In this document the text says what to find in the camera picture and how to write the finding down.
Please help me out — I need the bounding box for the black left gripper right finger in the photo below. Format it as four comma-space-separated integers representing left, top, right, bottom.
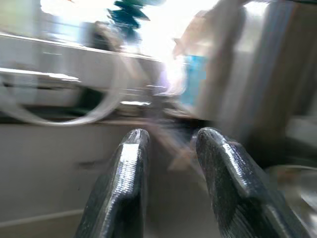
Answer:
190, 126, 312, 238

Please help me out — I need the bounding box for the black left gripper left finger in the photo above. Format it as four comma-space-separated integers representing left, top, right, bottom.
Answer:
75, 128, 152, 238

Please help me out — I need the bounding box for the steel bowl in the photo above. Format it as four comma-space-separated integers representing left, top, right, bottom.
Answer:
264, 164, 317, 238

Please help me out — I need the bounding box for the stainless steel sink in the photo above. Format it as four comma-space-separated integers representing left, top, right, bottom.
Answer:
0, 120, 211, 238

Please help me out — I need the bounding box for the white looped water tube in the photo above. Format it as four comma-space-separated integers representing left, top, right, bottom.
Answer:
0, 56, 131, 127

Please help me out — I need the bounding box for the dark green scrub sponge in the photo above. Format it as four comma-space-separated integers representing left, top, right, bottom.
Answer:
75, 85, 106, 116

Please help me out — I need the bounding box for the white container blue label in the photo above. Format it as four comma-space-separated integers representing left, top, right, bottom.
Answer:
178, 55, 208, 113

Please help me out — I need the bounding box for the blue bottle brush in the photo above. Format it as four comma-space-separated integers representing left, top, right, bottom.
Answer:
106, 0, 151, 29

